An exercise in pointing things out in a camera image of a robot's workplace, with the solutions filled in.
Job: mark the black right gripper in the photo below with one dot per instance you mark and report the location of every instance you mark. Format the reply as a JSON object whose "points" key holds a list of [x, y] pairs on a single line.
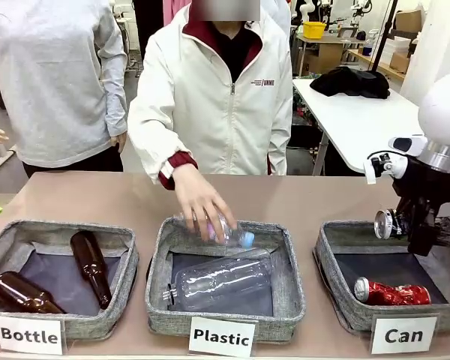
{"points": [[427, 187]]}

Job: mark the black drink can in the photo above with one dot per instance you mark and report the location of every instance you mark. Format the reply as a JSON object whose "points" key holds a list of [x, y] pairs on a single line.
{"points": [[388, 225]]}

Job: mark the crushed red drink can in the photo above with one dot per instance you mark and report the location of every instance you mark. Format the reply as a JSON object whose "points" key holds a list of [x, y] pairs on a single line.
{"points": [[393, 293]]}

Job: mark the small clear plastic bottle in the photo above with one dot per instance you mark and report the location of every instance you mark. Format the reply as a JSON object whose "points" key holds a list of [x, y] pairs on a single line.
{"points": [[232, 234]]}

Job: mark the large clear plastic bottle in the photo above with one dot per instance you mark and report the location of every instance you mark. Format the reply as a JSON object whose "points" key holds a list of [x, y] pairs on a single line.
{"points": [[225, 281]]}

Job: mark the brown glass beer bottle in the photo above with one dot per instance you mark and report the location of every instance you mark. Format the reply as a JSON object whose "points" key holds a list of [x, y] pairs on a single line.
{"points": [[22, 294], [92, 266]]}

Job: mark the white jacket person right forearm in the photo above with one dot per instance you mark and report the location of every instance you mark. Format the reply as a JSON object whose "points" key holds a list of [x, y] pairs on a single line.
{"points": [[153, 146]]}

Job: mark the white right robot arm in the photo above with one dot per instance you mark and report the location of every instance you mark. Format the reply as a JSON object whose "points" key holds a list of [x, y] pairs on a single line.
{"points": [[440, 93]]}

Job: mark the grey sweater person left forearm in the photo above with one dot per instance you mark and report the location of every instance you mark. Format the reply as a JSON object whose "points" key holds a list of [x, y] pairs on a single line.
{"points": [[116, 105]]}

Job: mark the grey fabric basket can label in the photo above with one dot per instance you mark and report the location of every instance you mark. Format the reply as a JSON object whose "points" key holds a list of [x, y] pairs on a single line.
{"points": [[382, 270]]}

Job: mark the white Can label card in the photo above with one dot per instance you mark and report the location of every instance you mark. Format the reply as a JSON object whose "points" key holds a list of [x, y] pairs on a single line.
{"points": [[404, 335]]}

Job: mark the grey fabric basket plastic label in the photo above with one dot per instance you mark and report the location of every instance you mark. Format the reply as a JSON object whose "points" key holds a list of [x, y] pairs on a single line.
{"points": [[285, 285]]}

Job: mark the grey fabric basket bottle label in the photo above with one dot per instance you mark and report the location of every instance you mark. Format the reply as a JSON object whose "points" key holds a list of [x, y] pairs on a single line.
{"points": [[123, 270]]}

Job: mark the white jacket person right hand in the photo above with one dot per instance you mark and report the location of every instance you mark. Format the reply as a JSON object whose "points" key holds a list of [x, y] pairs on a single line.
{"points": [[198, 202]]}

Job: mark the grey sweater person left hand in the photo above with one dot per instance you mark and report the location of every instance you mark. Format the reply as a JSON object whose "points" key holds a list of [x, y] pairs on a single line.
{"points": [[120, 141]]}

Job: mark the white side table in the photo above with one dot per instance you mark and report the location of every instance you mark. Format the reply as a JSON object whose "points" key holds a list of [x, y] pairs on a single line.
{"points": [[352, 120]]}

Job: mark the black clothing pile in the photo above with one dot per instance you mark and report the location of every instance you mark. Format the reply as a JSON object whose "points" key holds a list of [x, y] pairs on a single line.
{"points": [[350, 82]]}

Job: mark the cardboard box under workbench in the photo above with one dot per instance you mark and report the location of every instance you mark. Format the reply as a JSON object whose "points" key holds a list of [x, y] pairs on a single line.
{"points": [[326, 58]]}

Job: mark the black tripod pole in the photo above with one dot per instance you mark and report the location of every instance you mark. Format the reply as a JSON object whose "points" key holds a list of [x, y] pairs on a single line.
{"points": [[384, 35]]}

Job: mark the wooden workbench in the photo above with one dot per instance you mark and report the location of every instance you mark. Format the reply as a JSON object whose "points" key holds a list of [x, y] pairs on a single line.
{"points": [[333, 40]]}

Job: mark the cardboard box on shelf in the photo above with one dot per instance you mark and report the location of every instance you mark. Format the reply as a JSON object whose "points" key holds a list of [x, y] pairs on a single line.
{"points": [[408, 20]]}

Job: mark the yellow plastic bin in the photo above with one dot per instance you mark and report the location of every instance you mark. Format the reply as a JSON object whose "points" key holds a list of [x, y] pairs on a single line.
{"points": [[315, 30]]}

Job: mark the person in white jacket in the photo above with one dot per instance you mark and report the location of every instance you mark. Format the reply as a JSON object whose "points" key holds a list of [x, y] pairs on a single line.
{"points": [[225, 112]]}

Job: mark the white Plastic label card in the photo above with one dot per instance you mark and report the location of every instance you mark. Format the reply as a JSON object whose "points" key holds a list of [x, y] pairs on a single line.
{"points": [[222, 336]]}

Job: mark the pink hanging cloth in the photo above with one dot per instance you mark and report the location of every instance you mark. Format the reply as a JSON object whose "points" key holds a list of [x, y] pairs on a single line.
{"points": [[170, 11]]}

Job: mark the person in grey sweater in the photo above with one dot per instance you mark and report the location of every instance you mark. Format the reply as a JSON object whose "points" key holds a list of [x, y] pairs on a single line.
{"points": [[48, 75]]}

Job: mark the white Bottle label card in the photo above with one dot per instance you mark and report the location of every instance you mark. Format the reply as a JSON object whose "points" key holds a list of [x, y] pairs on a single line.
{"points": [[30, 335]]}

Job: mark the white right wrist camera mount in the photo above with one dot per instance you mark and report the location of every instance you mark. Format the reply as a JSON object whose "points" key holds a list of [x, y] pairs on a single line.
{"points": [[388, 163]]}

